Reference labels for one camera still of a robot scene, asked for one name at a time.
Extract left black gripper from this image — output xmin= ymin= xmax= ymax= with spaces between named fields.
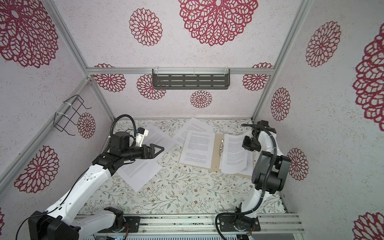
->
xmin=122 ymin=143 xmax=164 ymax=162

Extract brown cardboard folder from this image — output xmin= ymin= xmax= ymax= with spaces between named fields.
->
xmin=178 ymin=131 xmax=254 ymax=180

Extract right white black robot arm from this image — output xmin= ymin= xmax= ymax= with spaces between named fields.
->
xmin=215 ymin=120 xmax=291 ymax=240

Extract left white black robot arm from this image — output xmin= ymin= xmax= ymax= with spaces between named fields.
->
xmin=25 ymin=114 xmax=165 ymax=240

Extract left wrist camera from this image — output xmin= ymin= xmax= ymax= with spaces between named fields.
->
xmin=109 ymin=127 xmax=150 ymax=154

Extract dark grey wall shelf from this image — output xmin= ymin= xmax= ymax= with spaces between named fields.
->
xmin=152 ymin=69 xmax=231 ymax=90

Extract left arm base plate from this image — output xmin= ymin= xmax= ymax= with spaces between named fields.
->
xmin=121 ymin=216 xmax=141 ymax=233

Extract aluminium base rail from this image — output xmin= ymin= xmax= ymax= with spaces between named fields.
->
xmin=71 ymin=212 xmax=306 ymax=236

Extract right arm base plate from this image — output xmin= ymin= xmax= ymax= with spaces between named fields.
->
xmin=218 ymin=215 xmax=261 ymax=232

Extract black wire wall rack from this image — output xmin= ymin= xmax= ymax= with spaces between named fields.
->
xmin=53 ymin=95 xmax=91 ymax=136

